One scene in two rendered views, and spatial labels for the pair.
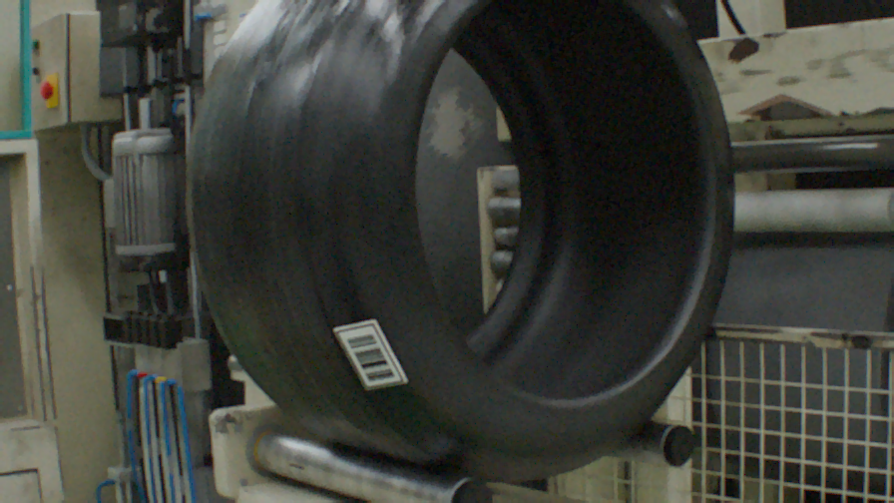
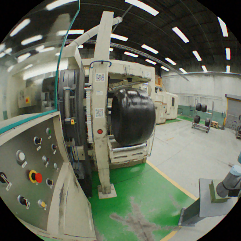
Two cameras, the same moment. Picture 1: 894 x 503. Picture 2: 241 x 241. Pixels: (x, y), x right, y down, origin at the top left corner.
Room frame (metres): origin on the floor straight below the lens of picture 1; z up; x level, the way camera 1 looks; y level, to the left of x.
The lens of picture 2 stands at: (0.98, 0.77, 1.32)
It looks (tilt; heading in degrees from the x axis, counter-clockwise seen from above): 13 degrees down; 293
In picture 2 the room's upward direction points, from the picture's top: 1 degrees clockwise
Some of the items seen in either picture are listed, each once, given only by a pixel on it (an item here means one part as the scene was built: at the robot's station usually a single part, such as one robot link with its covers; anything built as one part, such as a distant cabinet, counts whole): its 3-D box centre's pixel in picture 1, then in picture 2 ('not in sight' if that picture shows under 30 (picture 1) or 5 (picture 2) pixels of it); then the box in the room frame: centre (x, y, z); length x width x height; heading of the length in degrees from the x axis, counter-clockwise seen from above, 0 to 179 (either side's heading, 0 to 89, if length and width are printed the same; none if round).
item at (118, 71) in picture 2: not in sight; (128, 72); (1.34, -0.32, 1.71); 0.61 x 0.25 x 0.15; 39
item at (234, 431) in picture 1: (367, 429); (108, 142); (1.39, 0.10, 0.90); 0.40 x 0.03 x 0.10; 129
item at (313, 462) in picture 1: (359, 475); (129, 147); (1.16, 0.10, 0.90); 0.35 x 0.05 x 0.05; 39
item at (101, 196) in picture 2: not in sight; (106, 190); (1.44, 0.17, 0.02); 0.27 x 0.27 x 0.04; 39
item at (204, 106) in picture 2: not in sight; (203, 115); (-2.39, -4.51, 0.96); 1.33 x 0.64 x 1.92; 136
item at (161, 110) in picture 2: not in sight; (159, 114); (0.61, -5.00, 0.62); 0.91 x 0.58 x 1.25; 48
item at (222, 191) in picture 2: not in sight; (225, 186); (0.09, 0.40, 0.72); 0.19 x 0.19 x 0.10
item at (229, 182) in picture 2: not in sight; (234, 176); (0.09, 0.41, 0.86); 0.17 x 0.15 x 0.18; 110
